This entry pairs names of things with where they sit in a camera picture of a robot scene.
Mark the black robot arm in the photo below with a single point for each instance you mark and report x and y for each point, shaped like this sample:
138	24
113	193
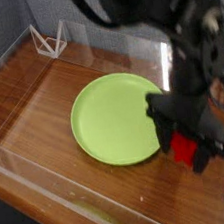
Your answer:
195	29

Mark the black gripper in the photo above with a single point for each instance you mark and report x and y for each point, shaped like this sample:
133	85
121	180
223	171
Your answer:
192	117

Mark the red block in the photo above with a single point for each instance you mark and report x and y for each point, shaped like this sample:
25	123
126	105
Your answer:
183	148

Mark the green round plate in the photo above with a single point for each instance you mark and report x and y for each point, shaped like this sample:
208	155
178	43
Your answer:
109	119

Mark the clear acrylic enclosure wall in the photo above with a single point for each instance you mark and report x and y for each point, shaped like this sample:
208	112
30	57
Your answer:
47	175

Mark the clear acrylic corner bracket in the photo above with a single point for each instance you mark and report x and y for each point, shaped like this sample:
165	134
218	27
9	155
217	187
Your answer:
50	47

